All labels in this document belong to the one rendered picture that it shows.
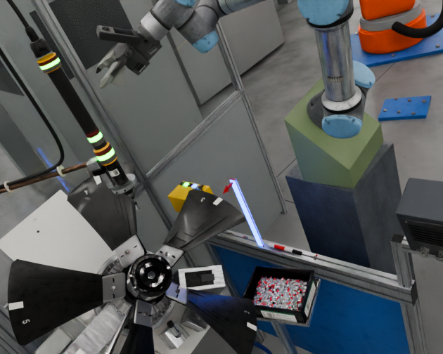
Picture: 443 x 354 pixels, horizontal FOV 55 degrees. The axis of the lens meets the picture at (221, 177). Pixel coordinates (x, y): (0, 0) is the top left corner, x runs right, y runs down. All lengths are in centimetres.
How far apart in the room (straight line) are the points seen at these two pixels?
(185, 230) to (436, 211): 70
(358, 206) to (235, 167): 112
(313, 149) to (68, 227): 87
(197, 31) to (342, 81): 43
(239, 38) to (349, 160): 402
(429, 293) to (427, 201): 141
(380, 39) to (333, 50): 361
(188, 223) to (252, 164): 139
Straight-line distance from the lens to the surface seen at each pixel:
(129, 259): 128
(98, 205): 133
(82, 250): 149
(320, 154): 151
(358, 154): 156
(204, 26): 129
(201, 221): 133
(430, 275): 256
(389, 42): 478
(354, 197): 156
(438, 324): 238
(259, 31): 564
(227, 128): 248
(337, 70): 122
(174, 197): 172
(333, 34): 116
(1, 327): 176
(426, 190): 113
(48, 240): 150
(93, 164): 112
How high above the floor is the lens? 198
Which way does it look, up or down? 32 degrees down
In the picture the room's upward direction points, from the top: 24 degrees counter-clockwise
